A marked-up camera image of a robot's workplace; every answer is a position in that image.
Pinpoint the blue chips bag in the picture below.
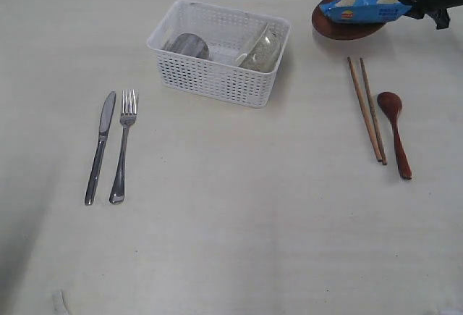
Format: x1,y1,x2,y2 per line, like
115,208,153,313
319,0,412,24

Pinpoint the brown wooden plate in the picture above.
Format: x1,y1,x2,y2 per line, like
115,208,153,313
310,0,388,41

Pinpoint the dark red wooden spoon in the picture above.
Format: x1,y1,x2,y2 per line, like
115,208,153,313
377,91,412,180

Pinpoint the brown wooden chopstick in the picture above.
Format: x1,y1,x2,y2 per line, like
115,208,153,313
347,56,383,162
360,57,388,166

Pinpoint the silver metal fork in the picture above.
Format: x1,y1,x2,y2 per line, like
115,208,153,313
109,90,138,205

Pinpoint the silver table knife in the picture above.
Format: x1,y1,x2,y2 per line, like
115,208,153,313
84,91,116,206

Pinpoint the clear textured glass bowl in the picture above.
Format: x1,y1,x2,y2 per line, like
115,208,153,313
234,23,281,73

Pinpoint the white perforated plastic basket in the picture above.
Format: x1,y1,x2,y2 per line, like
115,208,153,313
147,0,291,108

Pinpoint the grey metal cup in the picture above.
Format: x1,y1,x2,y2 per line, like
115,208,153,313
162,33,209,59

